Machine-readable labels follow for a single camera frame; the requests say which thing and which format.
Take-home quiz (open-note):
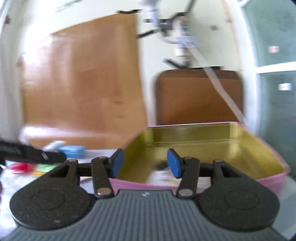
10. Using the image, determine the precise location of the pink fluffy cloth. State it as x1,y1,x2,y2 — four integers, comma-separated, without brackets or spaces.
9,163,37,174

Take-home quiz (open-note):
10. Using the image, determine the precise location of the white tissue pack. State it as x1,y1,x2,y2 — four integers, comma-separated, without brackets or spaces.
42,141,66,151

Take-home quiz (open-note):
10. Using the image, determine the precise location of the green soft cloth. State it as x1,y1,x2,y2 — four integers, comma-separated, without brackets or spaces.
34,164,58,173

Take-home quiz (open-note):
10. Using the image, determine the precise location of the white printed paper card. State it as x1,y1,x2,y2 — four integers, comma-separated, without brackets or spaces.
145,168,211,193

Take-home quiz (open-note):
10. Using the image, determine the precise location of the striped white table cloth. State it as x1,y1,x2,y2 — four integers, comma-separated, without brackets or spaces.
0,148,118,239

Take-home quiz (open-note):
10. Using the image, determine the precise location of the blue pencil case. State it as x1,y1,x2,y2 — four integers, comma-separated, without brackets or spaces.
58,145,85,159

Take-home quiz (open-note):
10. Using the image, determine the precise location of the pink tin box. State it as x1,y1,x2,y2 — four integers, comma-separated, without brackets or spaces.
110,122,290,194

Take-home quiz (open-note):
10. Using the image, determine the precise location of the brown woven chair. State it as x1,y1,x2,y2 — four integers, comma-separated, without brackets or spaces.
155,68,238,125

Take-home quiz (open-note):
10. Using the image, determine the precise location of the white power strip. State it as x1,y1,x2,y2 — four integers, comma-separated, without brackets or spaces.
159,15,196,59

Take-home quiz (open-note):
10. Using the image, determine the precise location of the white framed glass door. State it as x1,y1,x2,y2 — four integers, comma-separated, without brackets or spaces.
227,1,295,177

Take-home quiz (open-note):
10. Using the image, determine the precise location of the white power cable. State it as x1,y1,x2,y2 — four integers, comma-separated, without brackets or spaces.
182,39,247,125

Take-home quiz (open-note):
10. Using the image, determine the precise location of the black strap on wall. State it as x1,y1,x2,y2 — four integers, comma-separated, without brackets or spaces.
162,59,193,70

